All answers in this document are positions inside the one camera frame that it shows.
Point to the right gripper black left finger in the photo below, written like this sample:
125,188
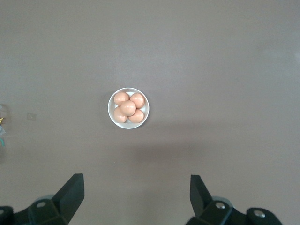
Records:
68,199

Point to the brown egg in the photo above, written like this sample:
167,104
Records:
120,98
128,107
137,116
119,116
138,99

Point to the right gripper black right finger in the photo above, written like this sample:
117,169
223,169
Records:
201,201

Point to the clear tape patch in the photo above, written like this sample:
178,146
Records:
31,116

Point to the white round bowl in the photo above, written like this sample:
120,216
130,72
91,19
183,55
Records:
127,125

